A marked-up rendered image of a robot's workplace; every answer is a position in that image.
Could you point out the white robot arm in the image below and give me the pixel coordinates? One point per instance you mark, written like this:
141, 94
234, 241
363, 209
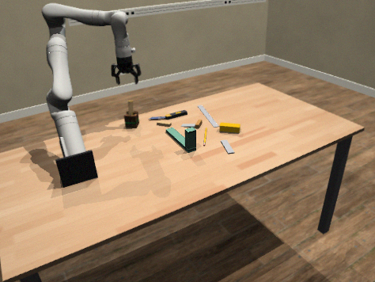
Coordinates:
70, 139

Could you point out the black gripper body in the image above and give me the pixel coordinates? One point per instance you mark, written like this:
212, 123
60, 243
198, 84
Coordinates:
124, 62

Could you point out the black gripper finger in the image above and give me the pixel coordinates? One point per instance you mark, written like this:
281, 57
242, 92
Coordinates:
114, 74
134, 73

